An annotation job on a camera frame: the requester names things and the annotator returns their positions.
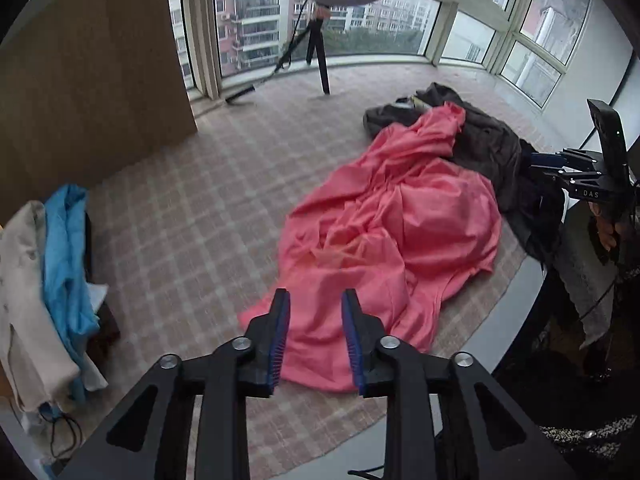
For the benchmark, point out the beige folded garment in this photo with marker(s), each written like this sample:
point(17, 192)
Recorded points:
point(38, 366)

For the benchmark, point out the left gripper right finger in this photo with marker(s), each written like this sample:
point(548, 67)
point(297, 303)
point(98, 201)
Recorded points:
point(445, 418)

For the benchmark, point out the dark grey garment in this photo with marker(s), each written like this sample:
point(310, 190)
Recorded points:
point(531, 202)

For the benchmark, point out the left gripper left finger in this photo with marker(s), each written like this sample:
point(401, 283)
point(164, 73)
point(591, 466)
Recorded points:
point(146, 435)

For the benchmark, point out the blue folded garment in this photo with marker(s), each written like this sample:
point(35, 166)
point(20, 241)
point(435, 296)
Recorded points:
point(65, 289)

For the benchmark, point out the large wooden board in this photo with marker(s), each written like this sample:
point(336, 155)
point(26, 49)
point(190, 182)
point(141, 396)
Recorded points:
point(88, 87)

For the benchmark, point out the right hand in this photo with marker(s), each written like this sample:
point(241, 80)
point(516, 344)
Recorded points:
point(610, 234)

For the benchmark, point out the pink t-shirt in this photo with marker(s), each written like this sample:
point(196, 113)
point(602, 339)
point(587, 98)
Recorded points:
point(402, 226)

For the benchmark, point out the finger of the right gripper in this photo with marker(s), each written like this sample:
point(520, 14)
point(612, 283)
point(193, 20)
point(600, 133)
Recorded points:
point(584, 156)
point(547, 160)

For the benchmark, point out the black tripod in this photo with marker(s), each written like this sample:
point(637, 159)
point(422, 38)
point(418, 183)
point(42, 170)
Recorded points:
point(315, 46)

